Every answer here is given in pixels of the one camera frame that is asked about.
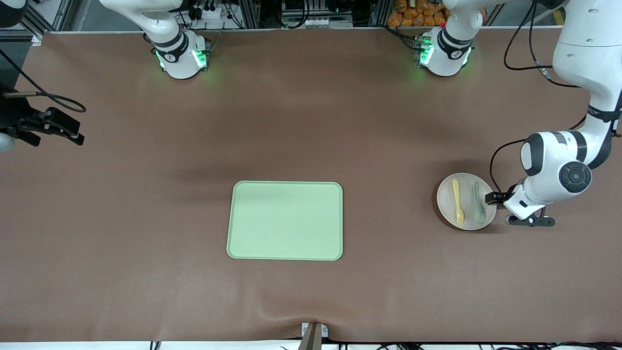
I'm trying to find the white power strip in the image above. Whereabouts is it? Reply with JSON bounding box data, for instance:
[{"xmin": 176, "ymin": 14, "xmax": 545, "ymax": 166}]
[{"xmin": 192, "ymin": 4, "xmax": 225, "ymax": 20}]

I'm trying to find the yellow plastic fork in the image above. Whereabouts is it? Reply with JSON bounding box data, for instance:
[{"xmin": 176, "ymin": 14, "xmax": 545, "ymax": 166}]
[{"xmin": 452, "ymin": 179, "xmax": 466, "ymax": 226}]

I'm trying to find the brown table mat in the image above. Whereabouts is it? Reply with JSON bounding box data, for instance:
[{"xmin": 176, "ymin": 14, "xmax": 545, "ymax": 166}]
[{"xmin": 0, "ymin": 27, "xmax": 622, "ymax": 343}]

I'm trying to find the aluminium frame profile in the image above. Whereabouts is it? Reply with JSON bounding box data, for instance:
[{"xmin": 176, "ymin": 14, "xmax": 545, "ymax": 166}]
[{"xmin": 15, "ymin": 0, "xmax": 64, "ymax": 46}]

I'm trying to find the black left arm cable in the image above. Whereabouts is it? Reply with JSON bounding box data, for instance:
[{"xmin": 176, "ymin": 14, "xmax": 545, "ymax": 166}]
[{"xmin": 490, "ymin": 0, "xmax": 591, "ymax": 195}]

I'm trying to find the pale green plastic spoon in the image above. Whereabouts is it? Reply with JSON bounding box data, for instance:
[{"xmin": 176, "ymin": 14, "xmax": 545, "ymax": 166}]
[{"xmin": 471, "ymin": 181, "xmax": 486, "ymax": 225}]

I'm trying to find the pile of orange round items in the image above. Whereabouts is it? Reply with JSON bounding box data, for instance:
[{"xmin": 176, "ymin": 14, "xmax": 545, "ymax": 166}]
[{"xmin": 387, "ymin": 0, "xmax": 486, "ymax": 27}]

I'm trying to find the metal clamp bracket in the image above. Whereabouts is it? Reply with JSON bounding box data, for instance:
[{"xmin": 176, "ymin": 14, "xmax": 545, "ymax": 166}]
[{"xmin": 300, "ymin": 322, "xmax": 329, "ymax": 350}]

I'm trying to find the light green rectangular tray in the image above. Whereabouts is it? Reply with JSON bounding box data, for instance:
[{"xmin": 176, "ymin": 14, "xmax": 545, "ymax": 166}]
[{"xmin": 226, "ymin": 181, "xmax": 344, "ymax": 261}]

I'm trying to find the beige round plate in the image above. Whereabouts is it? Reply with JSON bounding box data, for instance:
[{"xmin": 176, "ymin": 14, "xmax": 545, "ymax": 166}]
[{"xmin": 436, "ymin": 173, "xmax": 497, "ymax": 231}]

